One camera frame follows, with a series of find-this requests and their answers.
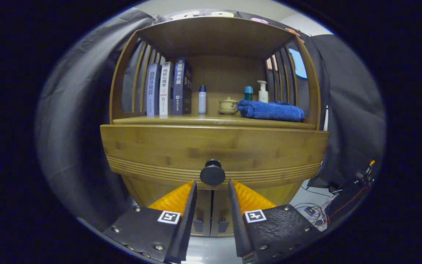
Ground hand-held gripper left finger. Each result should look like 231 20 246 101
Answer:
102 180 198 264

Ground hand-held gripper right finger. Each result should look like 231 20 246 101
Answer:
228 179 324 264

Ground wooden drawer with black knob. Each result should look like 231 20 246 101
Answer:
100 124 329 191

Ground wooden cabinet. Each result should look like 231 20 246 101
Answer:
100 15 329 238

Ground black equipment with orange part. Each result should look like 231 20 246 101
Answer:
325 159 376 220

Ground folded blue towel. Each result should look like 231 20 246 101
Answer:
237 100 305 122

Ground beige lidded teacup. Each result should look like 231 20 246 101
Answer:
218 97 238 115

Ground white bottle with blue cap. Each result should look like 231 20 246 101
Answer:
198 85 207 115

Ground white pump bottle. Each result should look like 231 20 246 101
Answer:
257 80 269 103

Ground white book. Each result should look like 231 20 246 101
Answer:
159 61 174 117

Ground dark navy book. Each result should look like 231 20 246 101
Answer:
173 58 193 116

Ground light blue book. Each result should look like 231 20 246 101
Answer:
146 63 162 117

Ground black backdrop cloth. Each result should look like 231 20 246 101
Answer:
35 8 386 231

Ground tangled floor cables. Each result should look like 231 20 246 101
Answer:
293 183 343 226

